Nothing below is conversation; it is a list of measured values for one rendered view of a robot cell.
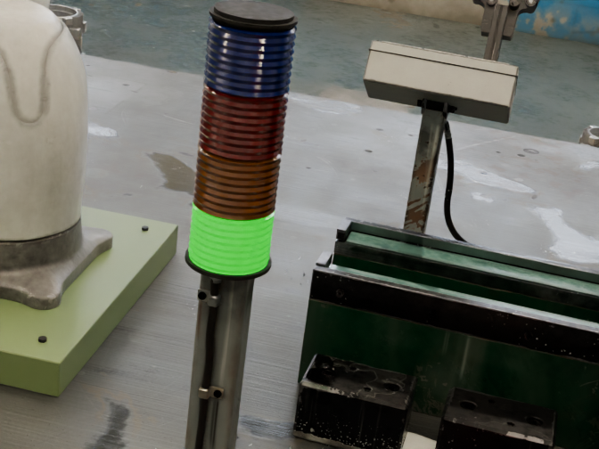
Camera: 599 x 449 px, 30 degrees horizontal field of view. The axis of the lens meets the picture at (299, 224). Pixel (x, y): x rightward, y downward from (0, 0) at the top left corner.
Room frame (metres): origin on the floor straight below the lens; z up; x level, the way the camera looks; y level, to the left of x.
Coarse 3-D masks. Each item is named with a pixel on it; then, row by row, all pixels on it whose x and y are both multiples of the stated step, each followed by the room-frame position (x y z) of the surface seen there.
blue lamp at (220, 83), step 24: (216, 24) 0.73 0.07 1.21; (216, 48) 0.72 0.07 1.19; (240, 48) 0.72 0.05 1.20; (264, 48) 0.72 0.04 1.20; (288, 48) 0.73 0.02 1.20; (216, 72) 0.72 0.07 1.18; (240, 72) 0.72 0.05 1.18; (264, 72) 0.72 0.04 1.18; (288, 72) 0.74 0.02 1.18; (240, 96) 0.72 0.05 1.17; (264, 96) 0.72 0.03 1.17
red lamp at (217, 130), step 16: (208, 96) 0.73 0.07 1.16; (224, 96) 0.72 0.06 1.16; (208, 112) 0.73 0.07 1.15; (224, 112) 0.72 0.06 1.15; (240, 112) 0.72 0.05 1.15; (256, 112) 0.72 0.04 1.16; (272, 112) 0.72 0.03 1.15; (208, 128) 0.72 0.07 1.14; (224, 128) 0.72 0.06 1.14; (240, 128) 0.72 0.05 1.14; (256, 128) 0.72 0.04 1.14; (272, 128) 0.72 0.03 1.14; (208, 144) 0.72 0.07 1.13; (224, 144) 0.72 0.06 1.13; (240, 144) 0.71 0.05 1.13; (256, 144) 0.72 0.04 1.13; (272, 144) 0.73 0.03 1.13; (256, 160) 0.72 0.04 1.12
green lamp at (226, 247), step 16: (192, 208) 0.74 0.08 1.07; (192, 224) 0.74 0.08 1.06; (208, 224) 0.72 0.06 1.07; (224, 224) 0.72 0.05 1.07; (240, 224) 0.72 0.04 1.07; (256, 224) 0.72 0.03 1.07; (272, 224) 0.74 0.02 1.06; (192, 240) 0.73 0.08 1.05; (208, 240) 0.72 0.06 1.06; (224, 240) 0.72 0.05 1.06; (240, 240) 0.72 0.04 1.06; (256, 240) 0.72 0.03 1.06; (192, 256) 0.73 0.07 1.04; (208, 256) 0.72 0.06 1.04; (224, 256) 0.72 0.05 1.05; (240, 256) 0.72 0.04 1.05; (256, 256) 0.72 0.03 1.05; (224, 272) 0.72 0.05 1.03; (240, 272) 0.72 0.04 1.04; (256, 272) 0.73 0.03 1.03
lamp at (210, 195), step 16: (208, 160) 0.72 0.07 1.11; (224, 160) 0.72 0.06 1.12; (240, 160) 0.72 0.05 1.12; (272, 160) 0.73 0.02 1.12; (208, 176) 0.72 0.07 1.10; (224, 176) 0.72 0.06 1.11; (240, 176) 0.72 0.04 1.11; (256, 176) 0.72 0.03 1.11; (272, 176) 0.73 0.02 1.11; (208, 192) 0.72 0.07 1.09; (224, 192) 0.72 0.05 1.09; (240, 192) 0.72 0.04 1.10; (256, 192) 0.72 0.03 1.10; (272, 192) 0.73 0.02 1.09; (208, 208) 0.72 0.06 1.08; (224, 208) 0.72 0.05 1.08; (240, 208) 0.72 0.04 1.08; (256, 208) 0.72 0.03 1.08; (272, 208) 0.74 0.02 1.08
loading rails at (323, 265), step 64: (320, 256) 0.99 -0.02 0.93; (384, 256) 1.05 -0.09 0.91; (448, 256) 1.06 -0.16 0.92; (512, 256) 1.06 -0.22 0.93; (320, 320) 0.96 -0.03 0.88; (384, 320) 0.95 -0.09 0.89; (448, 320) 0.94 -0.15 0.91; (512, 320) 0.92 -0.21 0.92; (576, 320) 0.95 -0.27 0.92; (448, 384) 0.93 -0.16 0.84; (512, 384) 0.92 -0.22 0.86; (576, 384) 0.91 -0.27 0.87; (576, 448) 0.91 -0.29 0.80
